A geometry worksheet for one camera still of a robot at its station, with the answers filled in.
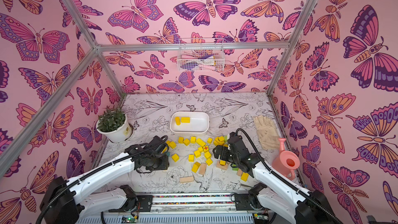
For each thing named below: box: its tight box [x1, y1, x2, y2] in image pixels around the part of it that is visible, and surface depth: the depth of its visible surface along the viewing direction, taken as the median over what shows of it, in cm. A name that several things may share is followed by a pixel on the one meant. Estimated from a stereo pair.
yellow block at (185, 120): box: [180, 116, 191, 124], surface depth 105 cm
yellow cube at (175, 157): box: [171, 153, 180, 163], surface depth 89 cm
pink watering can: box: [272, 137, 301, 181], surface depth 77 cm
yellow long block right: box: [240, 172, 250, 182], surface depth 82 cm
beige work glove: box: [253, 115, 281, 151], surface depth 102 cm
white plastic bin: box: [169, 110, 210, 134], surface depth 105 cm
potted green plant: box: [95, 105, 132, 143], surface depth 87 cm
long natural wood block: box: [179, 175, 195, 184], surface depth 82 cm
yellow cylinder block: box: [174, 116, 181, 126], surface depth 102 cm
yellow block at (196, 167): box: [191, 161, 202, 174], surface depth 86 cm
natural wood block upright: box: [198, 162, 207, 176], surface depth 87 cm
